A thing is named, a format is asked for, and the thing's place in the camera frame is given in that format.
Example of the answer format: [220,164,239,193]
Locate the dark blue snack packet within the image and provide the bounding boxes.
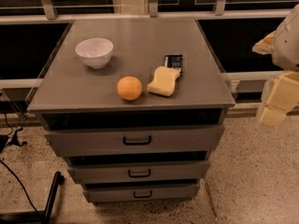
[164,55,182,72]

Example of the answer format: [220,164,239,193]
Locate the orange fruit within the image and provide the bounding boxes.
[117,77,142,101]

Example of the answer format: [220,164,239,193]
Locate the metal window railing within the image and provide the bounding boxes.
[0,0,299,110]

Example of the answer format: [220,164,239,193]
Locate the grey drawer cabinet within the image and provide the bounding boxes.
[28,18,235,203]

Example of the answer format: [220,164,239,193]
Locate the black metal stand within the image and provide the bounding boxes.
[0,172,64,224]

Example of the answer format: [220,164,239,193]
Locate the grey top drawer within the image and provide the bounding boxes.
[45,125,224,157]

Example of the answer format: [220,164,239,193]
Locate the grey drawer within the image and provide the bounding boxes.
[83,183,200,203]
[68,161,209,184]
[45,125,224,157]

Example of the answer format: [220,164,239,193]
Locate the grey middle drawer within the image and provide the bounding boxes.
[68,161,209,184]

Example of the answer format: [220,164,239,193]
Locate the yellow sponge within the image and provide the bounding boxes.
[147,66,180,97]

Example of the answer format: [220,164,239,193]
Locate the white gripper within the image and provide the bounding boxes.
[252,5,299,128]

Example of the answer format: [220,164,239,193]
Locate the grey bottom drawer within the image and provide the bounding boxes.
[83,183,200,203]

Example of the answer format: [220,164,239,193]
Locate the white ceramic bowl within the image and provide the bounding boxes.
[75,38,114,69]

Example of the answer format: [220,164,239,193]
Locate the black floor cable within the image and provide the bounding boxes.
[0,91,39,213]

